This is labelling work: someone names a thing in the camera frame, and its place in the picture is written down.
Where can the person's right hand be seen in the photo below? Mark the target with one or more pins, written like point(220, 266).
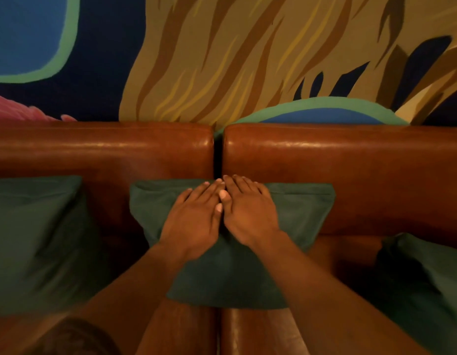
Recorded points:
point(250, 218)

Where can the person's left hand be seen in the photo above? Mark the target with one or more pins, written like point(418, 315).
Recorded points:
point(191, 229)

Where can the person's right middle finger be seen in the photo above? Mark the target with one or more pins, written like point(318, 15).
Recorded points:
point(242, 185)

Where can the person's right thumb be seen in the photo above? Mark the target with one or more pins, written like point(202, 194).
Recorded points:
point(225, 204)

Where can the person's right little finger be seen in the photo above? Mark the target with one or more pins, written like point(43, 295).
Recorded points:
point(264, 190)

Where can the person's left little finger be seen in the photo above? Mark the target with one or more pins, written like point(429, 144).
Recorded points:
point(183, 198)

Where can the person's left middle finger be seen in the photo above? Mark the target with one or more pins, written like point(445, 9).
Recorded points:
point(209, 191)

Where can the person's left thumb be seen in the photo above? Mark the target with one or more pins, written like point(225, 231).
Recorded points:
point(217, 217)

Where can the small dark green cushion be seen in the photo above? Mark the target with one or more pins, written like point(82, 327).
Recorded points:
point(228, 269)

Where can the person's right forearm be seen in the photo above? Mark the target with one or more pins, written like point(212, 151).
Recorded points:
point(317, 299)

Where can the person's left forearm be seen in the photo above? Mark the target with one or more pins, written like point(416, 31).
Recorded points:
point(139, 292)

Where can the brown leather sofa back cushion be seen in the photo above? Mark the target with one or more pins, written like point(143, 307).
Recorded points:
point(361, 162)
point(102, 151)

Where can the large dark green cushion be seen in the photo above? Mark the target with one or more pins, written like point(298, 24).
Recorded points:
point(424, 292)
point(39, 240)

